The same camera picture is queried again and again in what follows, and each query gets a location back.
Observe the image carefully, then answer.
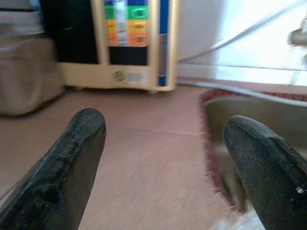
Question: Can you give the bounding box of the jar of brown powder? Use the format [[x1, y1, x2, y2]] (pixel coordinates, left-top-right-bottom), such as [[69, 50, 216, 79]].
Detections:
[[0, 35, 64, 117]]

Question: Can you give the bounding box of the wall tap with diverter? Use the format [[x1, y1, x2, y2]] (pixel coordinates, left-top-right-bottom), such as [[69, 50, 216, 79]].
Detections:
[[287, 14, 307, 46]]

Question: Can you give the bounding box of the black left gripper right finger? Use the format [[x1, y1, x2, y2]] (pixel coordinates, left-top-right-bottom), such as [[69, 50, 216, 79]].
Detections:
[[223, 115, 307, 230]]

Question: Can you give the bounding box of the white inlet hose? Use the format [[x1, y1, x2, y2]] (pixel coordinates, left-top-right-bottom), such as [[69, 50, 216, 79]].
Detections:
[[177, 0, 307, 62]]

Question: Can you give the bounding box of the clear bubble wrap sheet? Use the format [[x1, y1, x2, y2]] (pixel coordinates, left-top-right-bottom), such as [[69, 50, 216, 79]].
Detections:
[[211, 208, 267, 230]]

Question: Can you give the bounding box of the translucent grey container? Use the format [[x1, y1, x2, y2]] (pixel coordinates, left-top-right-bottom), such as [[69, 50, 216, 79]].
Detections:
[[0, 0, 45, 36]]

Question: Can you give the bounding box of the stainless steel sink basin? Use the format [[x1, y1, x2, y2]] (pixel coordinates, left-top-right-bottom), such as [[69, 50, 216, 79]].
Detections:
[[199, 88, 307, 214]]

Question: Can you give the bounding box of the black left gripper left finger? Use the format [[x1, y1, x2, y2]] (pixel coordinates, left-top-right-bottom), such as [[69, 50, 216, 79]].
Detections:
[[0, 107, 107, 230]]

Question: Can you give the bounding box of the beige water ionizer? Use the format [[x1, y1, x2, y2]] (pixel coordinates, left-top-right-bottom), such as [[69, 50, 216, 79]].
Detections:
[[39, 0, 179, 94]]

